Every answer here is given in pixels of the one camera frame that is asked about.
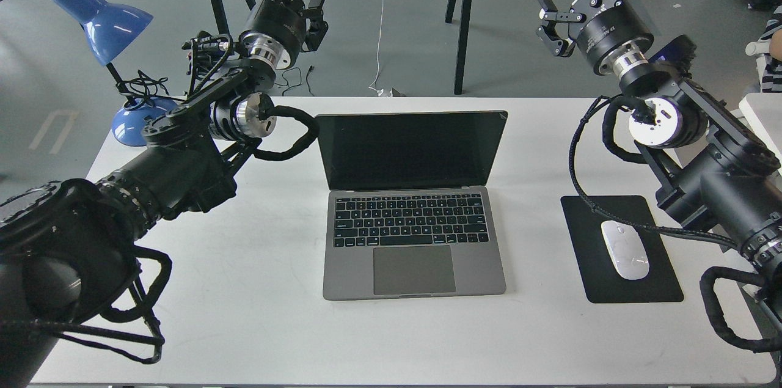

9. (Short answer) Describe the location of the white computer mouse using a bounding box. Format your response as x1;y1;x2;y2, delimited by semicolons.
600;220;650;280

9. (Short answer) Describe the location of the black lamp power cable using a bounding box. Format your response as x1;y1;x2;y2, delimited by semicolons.
120;69;187;103

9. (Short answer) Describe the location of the blue desk lamp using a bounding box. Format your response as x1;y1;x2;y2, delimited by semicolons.
53;0;177;147

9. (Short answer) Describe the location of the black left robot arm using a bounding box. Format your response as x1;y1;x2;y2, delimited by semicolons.
2;0;329;387

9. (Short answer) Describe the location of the person in striped shirt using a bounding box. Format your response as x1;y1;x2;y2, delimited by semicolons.
745;5;781;93

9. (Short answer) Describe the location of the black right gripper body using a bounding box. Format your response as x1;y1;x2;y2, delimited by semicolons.
576;3;654;75

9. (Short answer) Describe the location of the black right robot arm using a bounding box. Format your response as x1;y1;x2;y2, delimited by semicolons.
537;0;781;353

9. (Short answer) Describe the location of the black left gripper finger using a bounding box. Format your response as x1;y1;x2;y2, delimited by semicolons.
302;0;329;52

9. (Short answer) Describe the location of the white hanging cable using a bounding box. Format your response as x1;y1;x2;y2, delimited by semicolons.
368;0;406;98

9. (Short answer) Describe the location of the grey laptop notebook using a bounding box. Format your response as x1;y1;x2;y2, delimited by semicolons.
316;110;508;301

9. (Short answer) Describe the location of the black mouse pad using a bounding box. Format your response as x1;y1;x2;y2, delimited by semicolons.
560;196;684;304

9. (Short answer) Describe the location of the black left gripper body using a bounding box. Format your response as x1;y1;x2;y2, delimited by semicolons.
238;0;305;70

